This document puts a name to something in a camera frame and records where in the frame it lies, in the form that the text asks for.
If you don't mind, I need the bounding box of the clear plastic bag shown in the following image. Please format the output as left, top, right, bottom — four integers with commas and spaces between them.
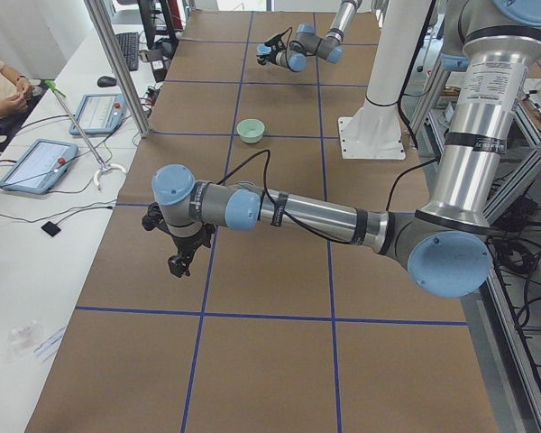
4, 319, 42, 362

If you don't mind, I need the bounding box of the small black square pad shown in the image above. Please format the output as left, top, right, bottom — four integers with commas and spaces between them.
41, 221, 61, 237

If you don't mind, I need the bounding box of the seated person in beige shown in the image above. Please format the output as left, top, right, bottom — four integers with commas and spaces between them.
0, 60, 36, 135

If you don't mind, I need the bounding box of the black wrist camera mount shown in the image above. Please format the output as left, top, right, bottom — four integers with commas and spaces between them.
142, 202, 169, 234

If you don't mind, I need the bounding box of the light green bowl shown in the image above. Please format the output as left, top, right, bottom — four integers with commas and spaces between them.
236, 118, 265, 144

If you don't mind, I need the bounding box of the black computer mouse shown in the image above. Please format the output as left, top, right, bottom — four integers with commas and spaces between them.
96, 76, 117, 88

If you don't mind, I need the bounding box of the black monitor stand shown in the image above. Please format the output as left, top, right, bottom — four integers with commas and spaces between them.
137, 0, 179, 59

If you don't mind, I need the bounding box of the blue teach pendant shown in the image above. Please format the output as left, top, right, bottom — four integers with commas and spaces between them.
0, 139, 78, 195
75, 94, 127, 135

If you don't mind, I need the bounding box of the black keyboard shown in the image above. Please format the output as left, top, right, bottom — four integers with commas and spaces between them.
115, 32, 139, 71

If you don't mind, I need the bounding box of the near blue teach pendant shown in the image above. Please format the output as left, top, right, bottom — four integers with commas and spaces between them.
0, 139, 78, 195

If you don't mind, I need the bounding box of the light blue cup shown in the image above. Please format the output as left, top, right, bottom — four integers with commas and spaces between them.
257, 43, 271, 56

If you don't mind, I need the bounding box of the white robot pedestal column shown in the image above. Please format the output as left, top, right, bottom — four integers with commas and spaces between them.
338, 0, 435, 160

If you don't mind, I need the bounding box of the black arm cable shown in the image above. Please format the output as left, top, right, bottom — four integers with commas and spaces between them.
215, 149, 443, 245

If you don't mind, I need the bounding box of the far blue teach pendant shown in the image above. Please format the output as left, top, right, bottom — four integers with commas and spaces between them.
75, 94, 127, 135

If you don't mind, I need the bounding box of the aluminium frame post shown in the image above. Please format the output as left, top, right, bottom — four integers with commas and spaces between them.
84, 0, 150, 138

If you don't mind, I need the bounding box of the metal rod with white hook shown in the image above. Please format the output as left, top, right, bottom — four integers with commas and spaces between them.
45, 80, 127, 190

